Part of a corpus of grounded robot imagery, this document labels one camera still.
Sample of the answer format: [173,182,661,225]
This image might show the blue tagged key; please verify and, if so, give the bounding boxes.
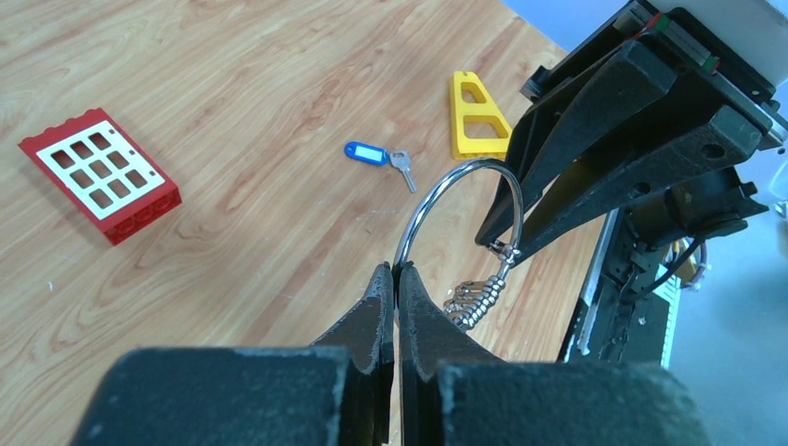
[344,141,417,193]

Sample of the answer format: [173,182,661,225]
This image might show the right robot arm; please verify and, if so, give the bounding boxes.
[506,1,787,362]

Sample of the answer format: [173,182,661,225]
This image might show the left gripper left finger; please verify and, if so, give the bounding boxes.
[308,262,394,445]

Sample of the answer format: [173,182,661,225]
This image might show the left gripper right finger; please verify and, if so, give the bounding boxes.
[397,261,503,445]

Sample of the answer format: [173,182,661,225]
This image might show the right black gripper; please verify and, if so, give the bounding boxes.
[475,1,787,263]

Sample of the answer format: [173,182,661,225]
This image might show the red window toy brick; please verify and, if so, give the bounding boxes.
[19,108,182,245]

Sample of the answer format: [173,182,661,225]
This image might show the yellow triangular plastic piece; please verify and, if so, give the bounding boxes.
[449,71,512,161]

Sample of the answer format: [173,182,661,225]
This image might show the silver keyring with keys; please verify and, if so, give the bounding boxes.
[392,158,525,333]

